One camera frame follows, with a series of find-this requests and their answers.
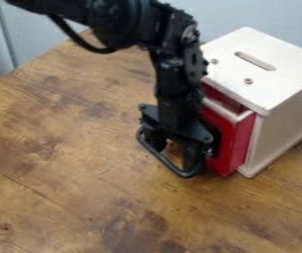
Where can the red wooden drawer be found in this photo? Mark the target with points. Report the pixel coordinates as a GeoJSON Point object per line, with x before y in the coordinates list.
{"type": "Point", "coordinates": [229, 120]}

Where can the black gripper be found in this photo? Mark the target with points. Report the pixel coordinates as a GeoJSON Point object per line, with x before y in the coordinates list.
{"type": "Point", "coordinates": [173, 120]}

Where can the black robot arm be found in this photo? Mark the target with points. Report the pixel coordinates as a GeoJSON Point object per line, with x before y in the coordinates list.
{"type": "Point", "coordinates": [108, 25]}

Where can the black metal drawer handle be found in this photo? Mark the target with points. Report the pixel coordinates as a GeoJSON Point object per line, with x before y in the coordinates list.
{"type": "Point", "coordinates": [176, 170]}

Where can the white wooden drawer cabinet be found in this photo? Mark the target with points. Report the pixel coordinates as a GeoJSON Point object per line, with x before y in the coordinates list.
{"type": "Point", "coordinates": [255, 69]}

